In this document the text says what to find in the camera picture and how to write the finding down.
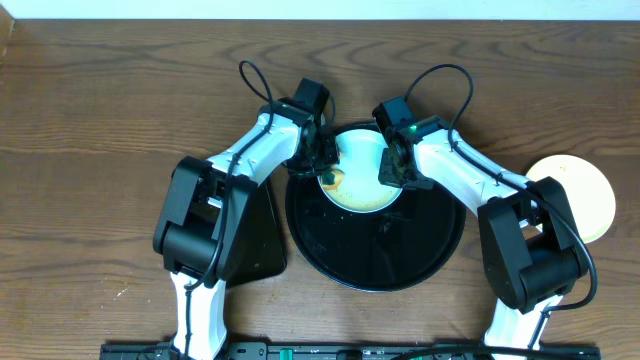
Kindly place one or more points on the green and yellow sponge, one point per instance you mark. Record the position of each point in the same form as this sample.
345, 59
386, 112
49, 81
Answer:
331, 180

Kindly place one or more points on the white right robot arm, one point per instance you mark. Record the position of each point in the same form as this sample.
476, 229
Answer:
533, 256

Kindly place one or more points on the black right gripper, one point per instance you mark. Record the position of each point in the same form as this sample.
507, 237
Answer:
395, 175

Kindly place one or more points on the black rectangular tray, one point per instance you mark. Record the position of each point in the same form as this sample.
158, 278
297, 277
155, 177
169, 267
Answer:
258, 248

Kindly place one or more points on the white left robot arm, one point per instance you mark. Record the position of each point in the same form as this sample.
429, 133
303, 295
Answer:
216, 207

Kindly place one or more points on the black round tray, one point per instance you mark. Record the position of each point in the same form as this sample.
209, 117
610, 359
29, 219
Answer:
387, 250

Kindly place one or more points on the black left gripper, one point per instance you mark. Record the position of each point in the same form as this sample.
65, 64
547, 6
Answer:
316, 163

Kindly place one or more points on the green plate with stain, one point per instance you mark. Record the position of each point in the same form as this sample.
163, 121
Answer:
360, 152

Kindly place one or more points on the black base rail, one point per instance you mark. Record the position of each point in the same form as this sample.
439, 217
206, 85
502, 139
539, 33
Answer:
263, 351

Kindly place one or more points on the yellow plate with stain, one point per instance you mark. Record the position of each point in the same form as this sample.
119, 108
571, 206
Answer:
590, 194

